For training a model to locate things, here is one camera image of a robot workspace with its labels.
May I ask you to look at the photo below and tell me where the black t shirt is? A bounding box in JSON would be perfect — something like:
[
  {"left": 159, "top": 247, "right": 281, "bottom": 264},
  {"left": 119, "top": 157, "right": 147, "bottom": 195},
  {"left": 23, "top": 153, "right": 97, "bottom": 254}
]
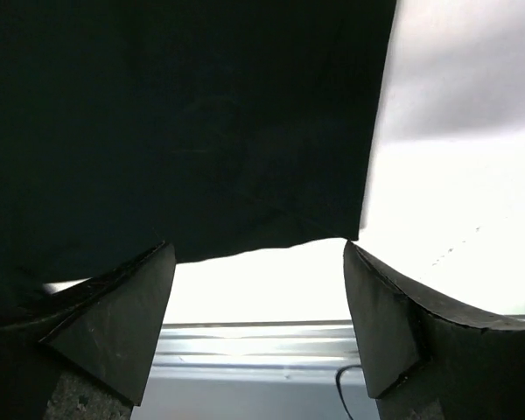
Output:
[{"left": 0, "top": 1, "right": 396, "bottom": 313}]

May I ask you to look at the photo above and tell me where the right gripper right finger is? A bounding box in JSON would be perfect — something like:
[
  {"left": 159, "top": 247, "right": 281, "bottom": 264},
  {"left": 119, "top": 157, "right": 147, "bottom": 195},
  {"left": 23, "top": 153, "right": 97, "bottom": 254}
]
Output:
[{"left": 343, "top": 243, "right": 525, "bottom": 420}]

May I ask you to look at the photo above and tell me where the aluminium mounting rail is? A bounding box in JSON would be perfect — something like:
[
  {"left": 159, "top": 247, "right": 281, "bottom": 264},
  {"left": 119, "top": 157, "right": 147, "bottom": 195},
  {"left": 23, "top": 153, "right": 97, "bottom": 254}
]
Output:
[{"left": 152, "top": 320, "right": 360, "bottom": 370}]

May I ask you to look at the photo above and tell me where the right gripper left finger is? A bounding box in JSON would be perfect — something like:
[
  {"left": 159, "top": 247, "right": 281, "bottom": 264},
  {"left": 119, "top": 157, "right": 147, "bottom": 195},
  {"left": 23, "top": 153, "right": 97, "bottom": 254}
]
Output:
[{"left": 0, "top": 243, "right": 176, "bottom": 419}]

